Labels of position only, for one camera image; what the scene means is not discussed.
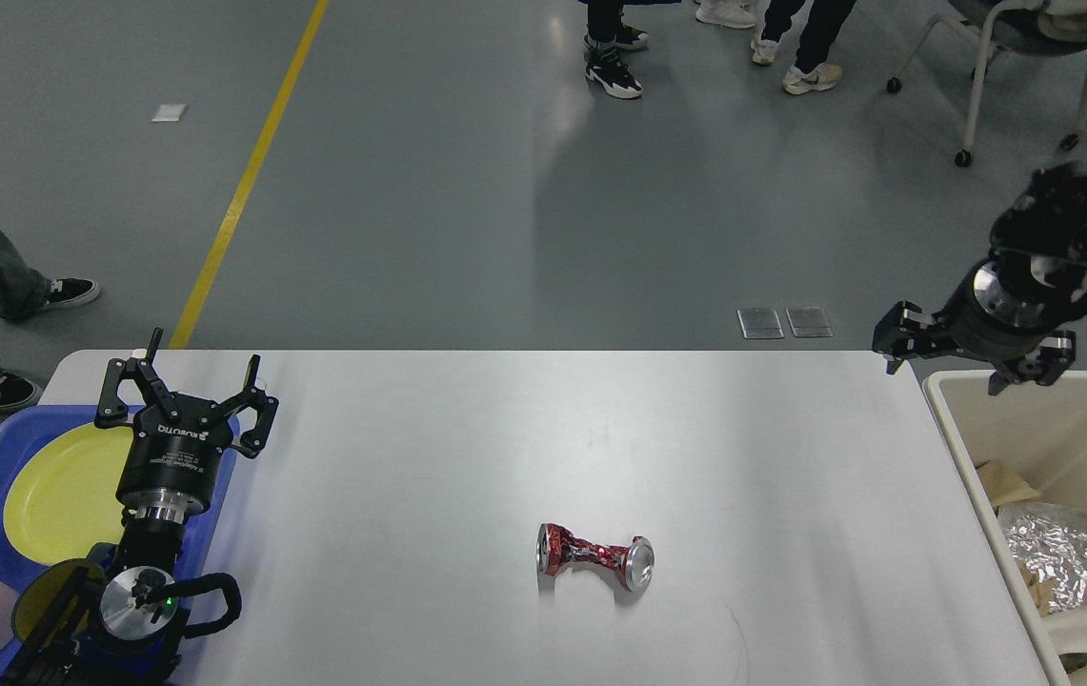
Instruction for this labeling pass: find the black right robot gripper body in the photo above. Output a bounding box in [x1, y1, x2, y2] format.
[938, 259, 1073, 363]

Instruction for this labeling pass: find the right floor socket plate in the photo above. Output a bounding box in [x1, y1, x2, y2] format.
[784, 307, 834, 338]

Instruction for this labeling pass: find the blue plastic tray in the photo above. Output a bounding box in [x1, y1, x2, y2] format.
[0, 406, 242, 675]

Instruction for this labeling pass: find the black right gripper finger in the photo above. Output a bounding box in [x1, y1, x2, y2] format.
[987, 333, 1077, 396]
[873, 301, 958, 376]

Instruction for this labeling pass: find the beige plastic bin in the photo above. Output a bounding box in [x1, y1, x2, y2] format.
[923, 371, 1087, 685]

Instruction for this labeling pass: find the person in white sneakers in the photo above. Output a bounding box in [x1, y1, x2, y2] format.
[695, 0, 757, 30]

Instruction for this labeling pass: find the white paper on floor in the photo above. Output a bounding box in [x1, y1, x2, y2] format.
[151, 103, 189, 123]

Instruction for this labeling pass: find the dark blue HOME mug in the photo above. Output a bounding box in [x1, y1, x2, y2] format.
[11, 557, 108, 670]

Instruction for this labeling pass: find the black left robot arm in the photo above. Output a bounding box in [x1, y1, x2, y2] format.
[0, 329, 280, 685]

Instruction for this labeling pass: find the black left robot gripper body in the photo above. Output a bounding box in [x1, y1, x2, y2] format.
[116, 400, 233, 525]

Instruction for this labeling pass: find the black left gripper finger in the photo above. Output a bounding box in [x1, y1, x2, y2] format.
[93, 329, 177, 429]
[200, 356, 280, 460]

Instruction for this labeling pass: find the left floor socket plate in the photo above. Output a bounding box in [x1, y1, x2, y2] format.
[737, 308, 784, 340]

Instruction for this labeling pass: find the crushed red can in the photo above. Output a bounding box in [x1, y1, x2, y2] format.
[537, 524, 655, 594]

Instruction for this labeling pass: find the floor socket plate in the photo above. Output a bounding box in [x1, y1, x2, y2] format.
[737, 308, 784, 340]
[784, 307, 834, 338]

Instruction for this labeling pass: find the white office chair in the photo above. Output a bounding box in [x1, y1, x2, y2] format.
[885, 0, 1087, 170]

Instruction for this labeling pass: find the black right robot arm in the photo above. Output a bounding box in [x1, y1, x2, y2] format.
[873, 162, 1087, 396]

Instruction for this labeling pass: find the yellow plastic plate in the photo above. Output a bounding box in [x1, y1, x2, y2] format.
[2, 424, 132, 566]

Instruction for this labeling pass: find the foil tray with paper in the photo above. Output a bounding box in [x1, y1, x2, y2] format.
[997, 502, 1087, 616]

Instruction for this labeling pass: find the person at right edge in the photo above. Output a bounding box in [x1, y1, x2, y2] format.
[751, 1, 857, 96]

